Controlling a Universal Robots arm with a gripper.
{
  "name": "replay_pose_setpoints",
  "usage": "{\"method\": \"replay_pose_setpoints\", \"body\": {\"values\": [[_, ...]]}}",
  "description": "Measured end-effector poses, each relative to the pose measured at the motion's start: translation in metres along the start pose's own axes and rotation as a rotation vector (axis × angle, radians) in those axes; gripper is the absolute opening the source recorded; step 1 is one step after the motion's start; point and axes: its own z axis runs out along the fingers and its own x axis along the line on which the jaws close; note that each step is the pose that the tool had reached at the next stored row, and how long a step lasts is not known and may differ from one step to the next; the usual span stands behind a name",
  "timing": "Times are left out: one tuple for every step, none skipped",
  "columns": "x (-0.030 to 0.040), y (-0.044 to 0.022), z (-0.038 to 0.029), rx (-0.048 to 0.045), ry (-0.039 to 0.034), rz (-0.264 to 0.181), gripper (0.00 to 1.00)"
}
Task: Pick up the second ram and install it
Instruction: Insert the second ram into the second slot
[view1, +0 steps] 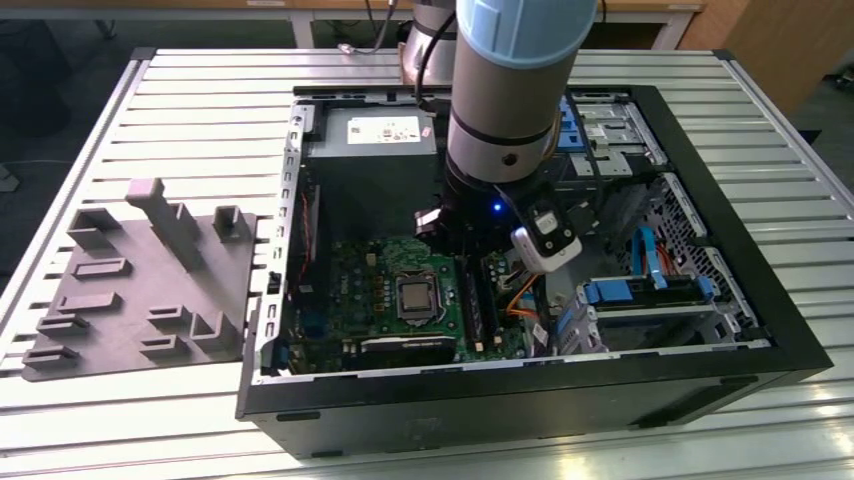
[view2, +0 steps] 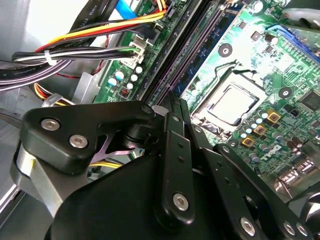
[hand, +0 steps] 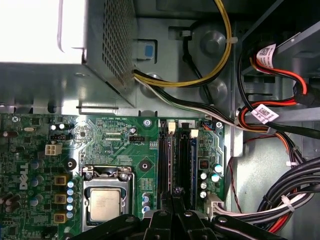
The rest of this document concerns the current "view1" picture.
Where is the blue plastic drive carrier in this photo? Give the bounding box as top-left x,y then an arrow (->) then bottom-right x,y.
556,97 -> 590,152

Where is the black cable bundle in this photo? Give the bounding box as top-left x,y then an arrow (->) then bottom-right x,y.
499,169 -> 663,292

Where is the grey plastic parts rack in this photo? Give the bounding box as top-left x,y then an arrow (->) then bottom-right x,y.
18,177 -> 263,385

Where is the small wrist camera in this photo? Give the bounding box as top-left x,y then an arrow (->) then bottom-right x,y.
411,208 -> 447,240

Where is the metal socket cover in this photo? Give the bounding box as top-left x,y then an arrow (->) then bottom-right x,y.
391,268 -> 447,327

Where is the orange wire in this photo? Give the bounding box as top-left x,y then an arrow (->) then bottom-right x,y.
504,283 -> 546,320

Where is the black graphics card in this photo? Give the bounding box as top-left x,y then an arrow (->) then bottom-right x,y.
344,333 -> 460,372

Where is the white-legged wooden desk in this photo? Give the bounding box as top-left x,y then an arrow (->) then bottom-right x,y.
92,0 -> 708,51

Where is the grey power supply unit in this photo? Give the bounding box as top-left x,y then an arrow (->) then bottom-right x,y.
303,105 -> 449,240

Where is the silver CPU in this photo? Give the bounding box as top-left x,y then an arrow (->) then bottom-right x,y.
401,283 -> 436,310

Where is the thin red wire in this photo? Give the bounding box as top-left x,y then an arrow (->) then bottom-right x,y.
297,192 -> 316,266

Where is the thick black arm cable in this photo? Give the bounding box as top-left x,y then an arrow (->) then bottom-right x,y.
566,107 -> 610,236
413,14 -> 461,119

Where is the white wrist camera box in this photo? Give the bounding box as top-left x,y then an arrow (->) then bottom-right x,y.
510,198 -> 583,275

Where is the wooden cabinet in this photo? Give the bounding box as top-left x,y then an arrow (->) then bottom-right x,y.
678,0 -> 854,117

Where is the hard disk in blue carrier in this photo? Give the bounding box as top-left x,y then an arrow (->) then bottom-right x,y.
578,275 -> 720,315

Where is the grey metal drive cage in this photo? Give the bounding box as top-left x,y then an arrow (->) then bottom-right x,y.
552,89 -> 670,212

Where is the grey metal disk bay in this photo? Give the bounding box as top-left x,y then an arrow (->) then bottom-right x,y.
556,299 -> 746,357

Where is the blue flat data cable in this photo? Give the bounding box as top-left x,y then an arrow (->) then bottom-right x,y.
630,225 -> 670,292

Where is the black cable with silver plug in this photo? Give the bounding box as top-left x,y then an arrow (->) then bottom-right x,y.
337,0 -> 396,54

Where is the black open PC case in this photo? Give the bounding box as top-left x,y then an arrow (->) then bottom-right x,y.
233,83 -> 835,460

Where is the green motherboard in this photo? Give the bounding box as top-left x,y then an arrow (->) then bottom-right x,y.
284,232 -> 536,375

